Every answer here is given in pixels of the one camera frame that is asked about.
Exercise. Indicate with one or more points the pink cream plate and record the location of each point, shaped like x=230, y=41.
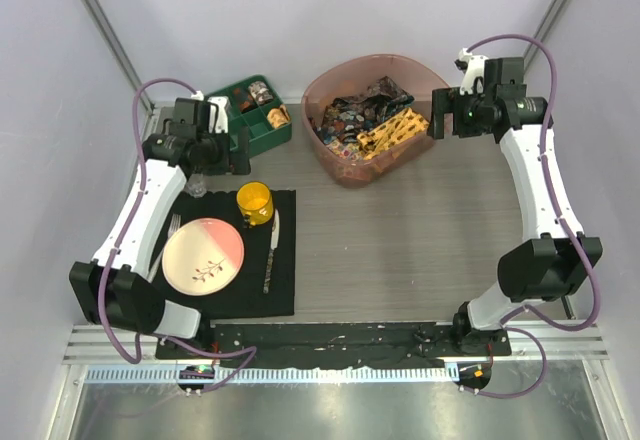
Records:
x=203, y=257

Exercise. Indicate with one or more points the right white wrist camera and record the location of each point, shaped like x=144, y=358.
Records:
x=472, y=66

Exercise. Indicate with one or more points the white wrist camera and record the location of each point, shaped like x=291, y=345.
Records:
x=219, y=114
x=472, y=66

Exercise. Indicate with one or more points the aluminium frame rail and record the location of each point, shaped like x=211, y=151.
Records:
x=88, y=344

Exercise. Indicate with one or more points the yellow beetle print tie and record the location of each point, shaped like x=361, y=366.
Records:
x=398, y=129

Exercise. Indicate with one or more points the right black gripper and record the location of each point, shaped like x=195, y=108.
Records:
x=449, y=101

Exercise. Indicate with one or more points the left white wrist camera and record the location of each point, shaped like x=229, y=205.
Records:
x=219, y=114

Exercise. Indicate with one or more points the dark floral tie pile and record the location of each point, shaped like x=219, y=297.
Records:
x=346, y=117

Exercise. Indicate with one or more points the dark red rolled tie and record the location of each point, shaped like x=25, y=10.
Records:
x=243, y=100

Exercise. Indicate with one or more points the yellow cup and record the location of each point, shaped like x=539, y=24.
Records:
x=255, y=202

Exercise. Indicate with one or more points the pink translucent plastic bin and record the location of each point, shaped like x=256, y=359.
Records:
x=353, y=77

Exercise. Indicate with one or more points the white slotted cable duct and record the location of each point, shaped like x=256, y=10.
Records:
x=194, y=374

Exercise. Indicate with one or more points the black white rolled tie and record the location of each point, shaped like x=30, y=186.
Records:
x=260, y=92

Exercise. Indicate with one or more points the patterned handle knife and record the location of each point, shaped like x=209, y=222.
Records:
x=274, y=239

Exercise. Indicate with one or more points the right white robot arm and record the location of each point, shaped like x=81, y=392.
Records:
x=555, y=255

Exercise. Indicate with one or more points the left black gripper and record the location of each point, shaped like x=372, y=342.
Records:
x=232, y=162

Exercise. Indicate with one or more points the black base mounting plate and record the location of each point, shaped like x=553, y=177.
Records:
x=338, y=346

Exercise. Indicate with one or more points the clear shot glass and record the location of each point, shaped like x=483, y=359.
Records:
x=196, y=186

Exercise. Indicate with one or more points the green compartment tray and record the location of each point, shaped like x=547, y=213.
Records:
x=262, y=137

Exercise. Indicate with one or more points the orange cream rolled tie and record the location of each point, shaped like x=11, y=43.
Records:
x=278, y=117

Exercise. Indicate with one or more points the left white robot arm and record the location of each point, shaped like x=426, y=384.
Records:
x=116, y=285

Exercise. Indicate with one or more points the black cloth placemat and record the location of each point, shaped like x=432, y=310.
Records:
x=244, y=296

